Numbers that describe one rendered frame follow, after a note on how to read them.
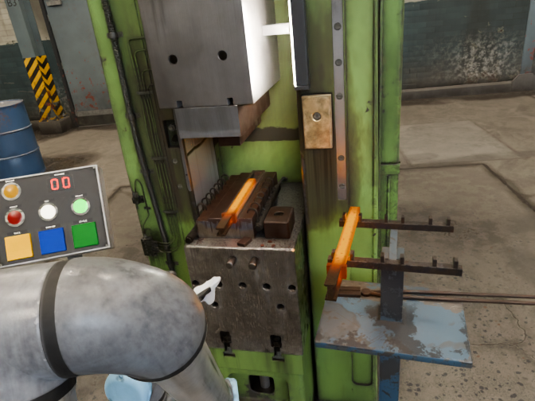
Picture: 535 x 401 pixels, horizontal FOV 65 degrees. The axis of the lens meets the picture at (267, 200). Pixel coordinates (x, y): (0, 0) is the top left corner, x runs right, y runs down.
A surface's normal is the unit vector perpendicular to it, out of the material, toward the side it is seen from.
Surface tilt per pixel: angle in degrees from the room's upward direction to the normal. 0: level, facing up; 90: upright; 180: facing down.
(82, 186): 60
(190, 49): 90
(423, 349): 0
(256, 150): 90
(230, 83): 90
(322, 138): 90
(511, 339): 0
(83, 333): 70
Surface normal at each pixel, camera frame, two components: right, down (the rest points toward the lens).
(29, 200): 0.14, -0.11
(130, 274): 0.54, -0.76
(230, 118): -0.21, 0.43
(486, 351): -0.10, -0.91
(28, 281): -0.07, -0.79
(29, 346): 0.08, 0.13
